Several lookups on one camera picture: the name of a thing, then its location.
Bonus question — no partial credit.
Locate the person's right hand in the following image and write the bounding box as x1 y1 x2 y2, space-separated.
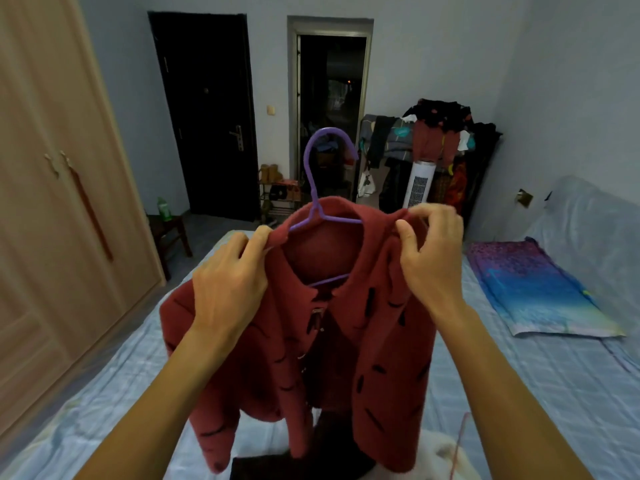
395 202 469 324

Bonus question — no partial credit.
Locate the person's left hand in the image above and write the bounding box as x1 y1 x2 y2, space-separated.
191 224 275 344

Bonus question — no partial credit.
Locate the red fuzzy cardigan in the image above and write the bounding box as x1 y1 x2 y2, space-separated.
159 196 439 475

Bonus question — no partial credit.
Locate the purple wire hanger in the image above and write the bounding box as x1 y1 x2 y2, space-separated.
289 127 363 288

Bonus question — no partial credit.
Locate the bed with pale checked sheet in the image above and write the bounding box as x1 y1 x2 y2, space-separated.
0 175 640 480

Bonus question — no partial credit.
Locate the dark brown sweater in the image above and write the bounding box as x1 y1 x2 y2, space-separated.
229 409 376 480

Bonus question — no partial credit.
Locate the light wooden wardrobe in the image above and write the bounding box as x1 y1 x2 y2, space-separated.
0 0 167 441

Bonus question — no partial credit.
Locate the white fuzzy coat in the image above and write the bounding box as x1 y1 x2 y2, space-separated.
419 429 481 480

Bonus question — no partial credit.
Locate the person's left forearm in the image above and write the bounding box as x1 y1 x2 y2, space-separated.
75 324 241 480

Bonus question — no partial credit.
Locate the person's right forearm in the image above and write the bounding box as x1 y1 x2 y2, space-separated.
437 302 593 480

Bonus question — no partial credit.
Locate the black clothes rack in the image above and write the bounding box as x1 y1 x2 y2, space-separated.
357 98 503 231

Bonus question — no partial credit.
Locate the clothes rack with garments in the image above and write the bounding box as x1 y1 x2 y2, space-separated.
359 98 501 215

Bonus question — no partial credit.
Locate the white tower fan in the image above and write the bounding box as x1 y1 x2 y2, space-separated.
402 160 437 209

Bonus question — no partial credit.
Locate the dark wooden stool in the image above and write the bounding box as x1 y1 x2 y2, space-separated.
147 214 193 281

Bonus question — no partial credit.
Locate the metal shoe rack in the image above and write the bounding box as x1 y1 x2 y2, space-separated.
258 177 303 228

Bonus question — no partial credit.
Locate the purple and blue pillow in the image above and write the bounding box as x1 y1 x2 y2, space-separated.
467 237 626 339

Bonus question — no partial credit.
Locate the black door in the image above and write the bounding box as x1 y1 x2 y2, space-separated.
148 11 259 223

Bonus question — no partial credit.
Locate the dark red hanging strap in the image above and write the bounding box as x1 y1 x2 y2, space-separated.
69 164 115 263

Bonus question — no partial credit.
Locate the pink wire hanger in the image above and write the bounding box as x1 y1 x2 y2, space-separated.
449 412 471 480

